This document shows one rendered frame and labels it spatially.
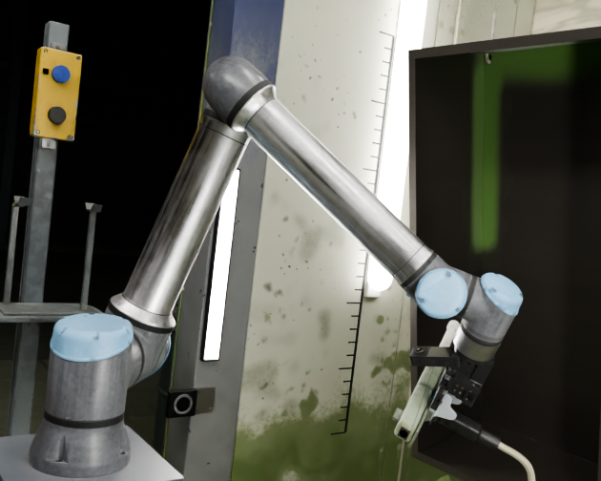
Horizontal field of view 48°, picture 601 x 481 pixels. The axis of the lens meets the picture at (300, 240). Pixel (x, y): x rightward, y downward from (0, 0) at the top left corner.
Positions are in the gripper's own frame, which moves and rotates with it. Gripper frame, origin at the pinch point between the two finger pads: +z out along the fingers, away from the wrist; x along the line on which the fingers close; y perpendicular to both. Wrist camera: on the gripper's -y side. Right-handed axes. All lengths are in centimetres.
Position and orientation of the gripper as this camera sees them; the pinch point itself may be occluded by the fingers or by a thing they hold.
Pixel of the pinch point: (430, 409)
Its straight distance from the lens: 160.8
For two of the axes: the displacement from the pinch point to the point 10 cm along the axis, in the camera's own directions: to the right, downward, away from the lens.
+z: -2.5, 8.2, 5.1
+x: 4.0, -3.9, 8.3
